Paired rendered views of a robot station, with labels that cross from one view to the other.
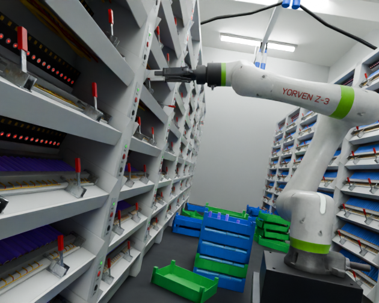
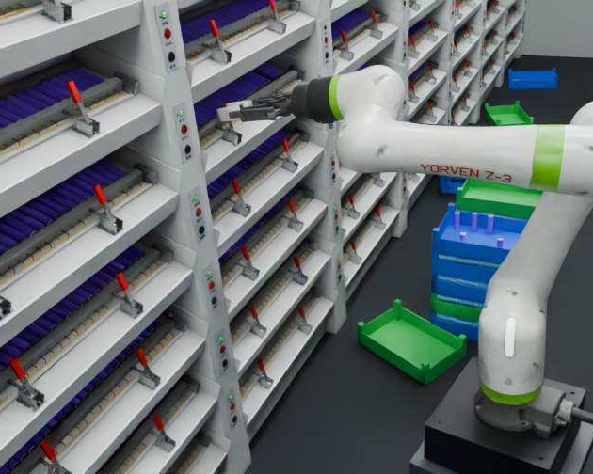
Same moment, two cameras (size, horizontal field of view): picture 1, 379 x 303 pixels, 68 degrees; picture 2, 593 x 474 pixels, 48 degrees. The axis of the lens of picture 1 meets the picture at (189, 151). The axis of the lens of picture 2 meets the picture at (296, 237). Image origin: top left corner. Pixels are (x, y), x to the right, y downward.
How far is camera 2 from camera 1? 0.97 m
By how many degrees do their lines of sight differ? 40
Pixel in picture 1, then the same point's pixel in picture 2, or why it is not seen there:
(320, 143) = (554, 198)
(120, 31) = not seen: hidden behind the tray
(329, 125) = not seen: hidden behind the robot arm
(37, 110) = (59, 402)
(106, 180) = (197, 324)
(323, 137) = not seen: hidden behind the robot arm
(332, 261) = (534, 414)
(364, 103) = (584, 179)
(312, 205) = (493, 343)
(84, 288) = (218, 426)
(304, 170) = (525, 245)
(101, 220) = (209, 365)
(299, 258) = (484, 404)
